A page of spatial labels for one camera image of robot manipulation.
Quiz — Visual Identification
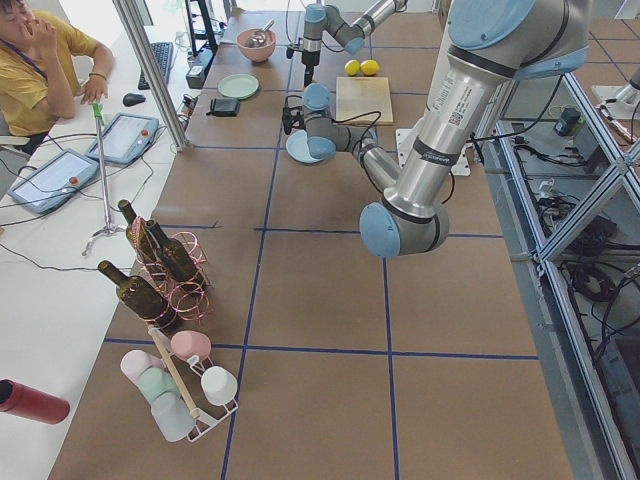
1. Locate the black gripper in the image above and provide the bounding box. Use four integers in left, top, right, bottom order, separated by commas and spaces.
290, 105, 306, 132
301, 50, 320, 86

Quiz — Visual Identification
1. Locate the light blue plate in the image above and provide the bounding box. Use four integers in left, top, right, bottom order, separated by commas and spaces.
285, 130, 321, 165

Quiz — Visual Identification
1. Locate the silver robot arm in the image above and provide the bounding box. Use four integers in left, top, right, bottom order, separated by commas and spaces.
282, 1, 592, 258
287, 0, 407, 87

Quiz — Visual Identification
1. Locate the light green plate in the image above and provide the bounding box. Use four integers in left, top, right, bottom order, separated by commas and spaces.
217, 73, 260, 100

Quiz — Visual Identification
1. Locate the yellow lemon outer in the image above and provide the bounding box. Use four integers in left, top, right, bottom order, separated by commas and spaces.
344, 59, 361, 77

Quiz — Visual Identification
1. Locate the bamboo cutting board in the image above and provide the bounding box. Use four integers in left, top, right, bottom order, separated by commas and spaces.
335, 76, 394, 126

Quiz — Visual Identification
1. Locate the pink bowl with ice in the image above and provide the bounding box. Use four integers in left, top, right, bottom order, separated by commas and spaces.
236, 28, 276, 63

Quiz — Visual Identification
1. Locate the metal ice scoop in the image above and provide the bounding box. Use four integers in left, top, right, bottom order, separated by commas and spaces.
244, 19, 274, 48

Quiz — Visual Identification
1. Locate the yellow lemon near board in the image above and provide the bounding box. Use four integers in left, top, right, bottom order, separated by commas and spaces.
360, 59, 380, 76

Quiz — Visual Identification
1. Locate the dark grey folded cloth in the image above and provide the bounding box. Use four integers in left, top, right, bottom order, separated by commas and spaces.
207, 97, 240, 117

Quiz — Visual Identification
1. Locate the black desktop box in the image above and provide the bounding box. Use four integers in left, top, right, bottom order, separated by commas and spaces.
185, 47, 215, 90

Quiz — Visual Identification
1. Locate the black keyboard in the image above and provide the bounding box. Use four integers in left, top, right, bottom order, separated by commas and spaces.
136, 41, 175, 92

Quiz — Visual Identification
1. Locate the black computer mouse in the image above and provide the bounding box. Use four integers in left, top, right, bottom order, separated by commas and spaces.
122, 92, 146, 107

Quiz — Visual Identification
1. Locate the teach pendant far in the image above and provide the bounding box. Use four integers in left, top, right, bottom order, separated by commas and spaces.
102, 112, 159, 166

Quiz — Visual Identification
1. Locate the teach pendant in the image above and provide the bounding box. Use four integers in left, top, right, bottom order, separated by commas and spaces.
8, 149, 99, 214
102, 112, 159, 166

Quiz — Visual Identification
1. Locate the dark wine bottle left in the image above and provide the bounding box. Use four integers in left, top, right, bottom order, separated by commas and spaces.
146, 219, 206, 290

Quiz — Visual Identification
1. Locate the dark wine bottle right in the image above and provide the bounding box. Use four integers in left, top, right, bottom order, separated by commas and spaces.
118, 199, 155, 264

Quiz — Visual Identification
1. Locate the dark wine bottle lying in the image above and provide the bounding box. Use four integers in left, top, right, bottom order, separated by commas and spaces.
98, 260, 182, 334

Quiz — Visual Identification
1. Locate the pink cup on rack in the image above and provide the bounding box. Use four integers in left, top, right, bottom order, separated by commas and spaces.
170, 330, 212, 361

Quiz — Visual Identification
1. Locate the person in yellow shirt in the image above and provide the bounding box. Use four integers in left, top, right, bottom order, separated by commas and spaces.
1, 1, 114, 154

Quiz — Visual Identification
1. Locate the teach pendant near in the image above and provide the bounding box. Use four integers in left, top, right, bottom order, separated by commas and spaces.
8, 149, 99, 214

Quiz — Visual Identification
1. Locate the white cup on rack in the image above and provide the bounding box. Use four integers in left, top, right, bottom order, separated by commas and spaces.
201, 366, 238, 406

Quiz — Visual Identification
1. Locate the pale pink cup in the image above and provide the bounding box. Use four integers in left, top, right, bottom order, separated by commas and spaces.
120, 349, 165, 386

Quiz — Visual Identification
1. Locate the pale green cup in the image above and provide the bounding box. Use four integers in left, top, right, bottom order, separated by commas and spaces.
136, 367, 180, 404

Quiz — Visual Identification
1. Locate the translucent grey cup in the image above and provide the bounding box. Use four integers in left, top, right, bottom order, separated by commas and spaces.
150, 392, 196, 442

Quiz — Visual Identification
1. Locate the red thermos bottle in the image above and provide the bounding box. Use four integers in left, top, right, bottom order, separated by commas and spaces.
1, 379, 70, 425

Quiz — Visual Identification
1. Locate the black camera cable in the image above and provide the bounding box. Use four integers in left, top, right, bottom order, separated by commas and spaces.
283, 0, 346, 53

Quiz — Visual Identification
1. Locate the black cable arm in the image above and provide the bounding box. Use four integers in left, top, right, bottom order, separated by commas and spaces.
282, 94, 386, 129

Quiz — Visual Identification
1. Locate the aluminium frame post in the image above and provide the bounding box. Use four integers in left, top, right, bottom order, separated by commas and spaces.
112, 0, 188, 152

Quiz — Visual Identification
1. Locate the copper wire bottle rack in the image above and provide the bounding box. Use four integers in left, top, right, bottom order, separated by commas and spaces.
127, 216, 211, 326

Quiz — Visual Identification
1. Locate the green handled reacher tool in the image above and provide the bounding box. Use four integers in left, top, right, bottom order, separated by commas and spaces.
81, 102, 126, 257

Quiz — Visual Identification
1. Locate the white wire cup rack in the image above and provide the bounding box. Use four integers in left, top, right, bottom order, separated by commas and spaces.
148, 328, 238, 442

